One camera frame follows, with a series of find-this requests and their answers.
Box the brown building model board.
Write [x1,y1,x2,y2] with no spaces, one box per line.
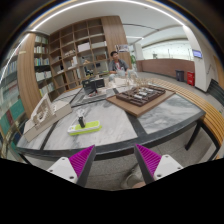
[107,85,175,117]

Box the shoe on floor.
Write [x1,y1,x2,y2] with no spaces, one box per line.
[121,164,146,189]

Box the wall screen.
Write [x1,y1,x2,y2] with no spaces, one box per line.
[192,49,202,59]

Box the marble table with black frame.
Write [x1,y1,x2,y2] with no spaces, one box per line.
[17,92,211,160]

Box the wooden bookshelf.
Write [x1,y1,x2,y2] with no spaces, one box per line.
[17,16,127,115]

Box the black box on table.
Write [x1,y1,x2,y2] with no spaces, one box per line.
[82,78,105,95]

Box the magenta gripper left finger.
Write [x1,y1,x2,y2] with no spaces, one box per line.
[47,145,96,187]

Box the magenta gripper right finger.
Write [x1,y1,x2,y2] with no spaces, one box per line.
[134,144,183,184]

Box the curved wooden bench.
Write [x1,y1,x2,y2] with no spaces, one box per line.
[149,78,224,160]

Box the black charger plug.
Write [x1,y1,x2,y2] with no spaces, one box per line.
[77,109,86,128]

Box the red bin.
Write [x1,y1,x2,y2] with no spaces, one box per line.
[187,71,195,86]

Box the dark grey bin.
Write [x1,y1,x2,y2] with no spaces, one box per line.
[175,70,184,82]

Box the seated person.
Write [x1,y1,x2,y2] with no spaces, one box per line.
[109,51,129,81]

